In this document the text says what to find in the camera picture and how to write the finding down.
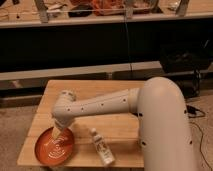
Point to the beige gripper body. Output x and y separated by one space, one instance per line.
56 132

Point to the orange ceramic bowl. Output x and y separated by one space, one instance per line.
52 152

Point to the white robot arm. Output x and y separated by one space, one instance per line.
164 129

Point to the white plastic bottle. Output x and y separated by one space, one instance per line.
102 148

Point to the orange object on shelf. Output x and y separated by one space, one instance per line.
116 7

